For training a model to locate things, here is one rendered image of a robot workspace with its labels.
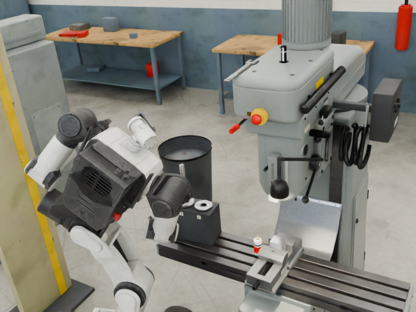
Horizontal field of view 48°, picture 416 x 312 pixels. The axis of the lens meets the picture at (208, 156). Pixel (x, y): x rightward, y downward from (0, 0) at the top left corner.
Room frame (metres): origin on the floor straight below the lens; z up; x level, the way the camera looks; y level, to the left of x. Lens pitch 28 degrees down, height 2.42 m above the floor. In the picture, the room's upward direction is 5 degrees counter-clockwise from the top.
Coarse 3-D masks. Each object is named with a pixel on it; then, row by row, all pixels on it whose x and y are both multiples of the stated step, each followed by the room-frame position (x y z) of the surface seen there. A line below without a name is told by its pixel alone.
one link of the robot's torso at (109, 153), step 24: (96, 144) 1.50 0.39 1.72; (120, 144) 1.56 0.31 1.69; (72, 168) 1.43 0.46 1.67; (96, 168) 1.39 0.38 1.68; (120, 168) 1.43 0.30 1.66; (144, 168) 1.48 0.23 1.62; (72, 192) 1.45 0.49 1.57; (96, 192) 1.39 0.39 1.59; (120, 192) 1.35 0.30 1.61; (144, 192) 1.47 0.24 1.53; (96, 216) 1.42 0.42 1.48; (120, 216) 1.41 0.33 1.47
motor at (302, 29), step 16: (288, 0) 1.88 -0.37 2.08; (304, 0) 1.84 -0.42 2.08; (320, 0) 1.83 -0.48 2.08; (288, 16) 1.88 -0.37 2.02; (304, 16) 1.84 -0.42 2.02; (320, 16) 1.83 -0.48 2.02; (288, 32) 1.88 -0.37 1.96; (304, 32) 1.84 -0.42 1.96; (320, 32) 1.84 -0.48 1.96; (288, 48) 1.88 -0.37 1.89; (304, 48) 1.83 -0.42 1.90; (320, 48) 1.84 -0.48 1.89
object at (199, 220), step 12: (192, 204) 2.01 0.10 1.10; (204, 204) 2.01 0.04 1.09; (216, 204) 2.00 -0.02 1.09; (180, 216) 1.99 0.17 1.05; (192, 216) 1.96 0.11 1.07; (204, 216) 1.92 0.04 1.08; (216, 216) 1.97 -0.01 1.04; (180, 228) 1.99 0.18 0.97; (192, 228) 1.96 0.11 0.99; (204, 228) 1.93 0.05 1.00; (216, 228) 1.96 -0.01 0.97; (192, 240) 1.96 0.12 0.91; (204, 240) 1.93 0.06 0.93
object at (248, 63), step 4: (248, 60) 1.75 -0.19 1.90; (256, 60) 1.74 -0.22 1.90; (248, 64) 1.70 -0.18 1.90; (240, 68) 1.66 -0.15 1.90; (244, 68) 1.66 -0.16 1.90; (236, 72) 1.61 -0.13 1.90; (240, 72) 1.62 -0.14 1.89; (232, 76) 1.58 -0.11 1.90; (224, 80) 1.55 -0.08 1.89; (228, 80) 1.54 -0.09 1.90
